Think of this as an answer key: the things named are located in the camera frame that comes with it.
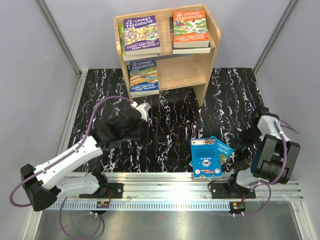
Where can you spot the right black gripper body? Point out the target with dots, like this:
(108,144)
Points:
(248,138)

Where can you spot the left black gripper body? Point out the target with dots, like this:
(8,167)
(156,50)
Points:
(142,133)

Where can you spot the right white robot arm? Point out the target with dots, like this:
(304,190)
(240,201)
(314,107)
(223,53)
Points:
(275,158)

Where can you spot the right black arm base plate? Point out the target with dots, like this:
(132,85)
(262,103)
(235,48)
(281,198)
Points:
(224,190)

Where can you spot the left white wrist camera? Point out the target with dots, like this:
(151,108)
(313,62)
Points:
(143,108)

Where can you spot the blue Storey Treehouse book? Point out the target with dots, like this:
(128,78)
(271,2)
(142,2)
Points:
(225,150)

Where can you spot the wooden two-tier shelf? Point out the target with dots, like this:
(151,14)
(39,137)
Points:
(176,71)

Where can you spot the orange 78-Storey Treehouse book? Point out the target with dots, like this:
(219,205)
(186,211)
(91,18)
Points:
(190,29)

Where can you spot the purple 52-Storey Treehouse book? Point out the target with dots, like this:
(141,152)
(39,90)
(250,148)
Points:
(141,36)

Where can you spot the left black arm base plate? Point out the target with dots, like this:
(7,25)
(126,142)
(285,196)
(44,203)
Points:
(115,189)

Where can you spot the black marble pattern mat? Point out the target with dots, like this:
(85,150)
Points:
(231,97)

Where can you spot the green coin cover book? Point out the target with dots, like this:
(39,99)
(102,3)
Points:
(143,81)

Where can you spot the light blue paperback book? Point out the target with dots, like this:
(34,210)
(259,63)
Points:
(205,160)

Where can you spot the dark blue 91-Storey Treehouse book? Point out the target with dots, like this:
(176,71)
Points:
(143,63)

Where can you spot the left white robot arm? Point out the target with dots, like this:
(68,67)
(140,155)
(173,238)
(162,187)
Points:
(46,183)

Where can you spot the aluminium rail frame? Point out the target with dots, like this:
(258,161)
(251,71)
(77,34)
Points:
(161,190)

